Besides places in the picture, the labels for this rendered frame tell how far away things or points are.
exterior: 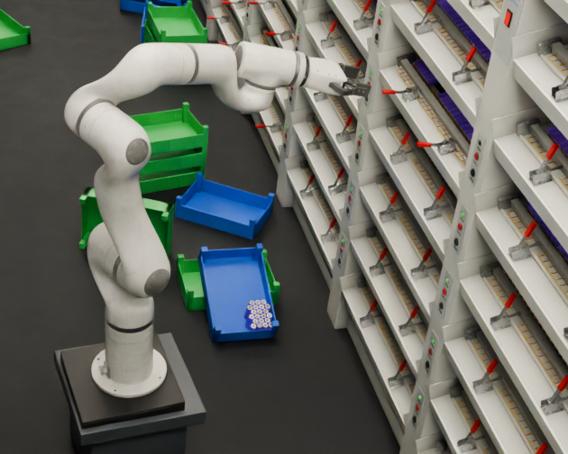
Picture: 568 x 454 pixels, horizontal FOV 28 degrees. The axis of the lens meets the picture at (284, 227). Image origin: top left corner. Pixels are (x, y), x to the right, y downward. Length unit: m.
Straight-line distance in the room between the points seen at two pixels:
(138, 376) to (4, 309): 0.86
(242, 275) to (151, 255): 1.08
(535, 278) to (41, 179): 2.30
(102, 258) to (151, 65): 0.53
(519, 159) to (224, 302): 1.44
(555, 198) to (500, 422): 0.57
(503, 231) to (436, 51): 0.53
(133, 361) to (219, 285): 0.84
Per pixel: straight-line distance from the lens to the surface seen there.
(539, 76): 2.33
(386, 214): 3.15
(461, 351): 2.76
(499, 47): 2.44
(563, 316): 2.31
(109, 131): 2.36
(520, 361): 2.48
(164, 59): 2.40
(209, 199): 4.15
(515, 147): 2.45
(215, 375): 3.40
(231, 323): 3.54
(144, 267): 2.59
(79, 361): 2.96
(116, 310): 2.73
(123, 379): 2.87
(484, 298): 2.62
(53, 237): 3.93
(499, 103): 2.45
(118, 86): 2.39
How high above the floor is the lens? 2.27
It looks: 34 degrees down
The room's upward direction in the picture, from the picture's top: 7 degrees clockwise
